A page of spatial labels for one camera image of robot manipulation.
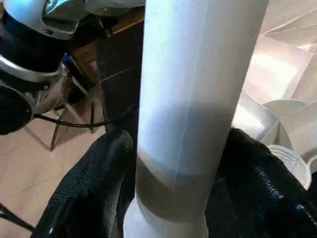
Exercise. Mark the grey metal frame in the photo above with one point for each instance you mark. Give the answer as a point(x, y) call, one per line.
point(62, 116)

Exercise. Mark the white plastic table leg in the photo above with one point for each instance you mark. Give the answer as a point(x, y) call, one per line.
point(193, 74)

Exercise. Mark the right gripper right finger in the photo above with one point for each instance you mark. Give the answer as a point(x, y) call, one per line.
point(260, 193)

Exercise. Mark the white plastic table top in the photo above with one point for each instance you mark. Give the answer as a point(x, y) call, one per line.
point(280, 74)

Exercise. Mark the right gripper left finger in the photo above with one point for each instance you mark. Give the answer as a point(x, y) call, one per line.
point(86, 193)

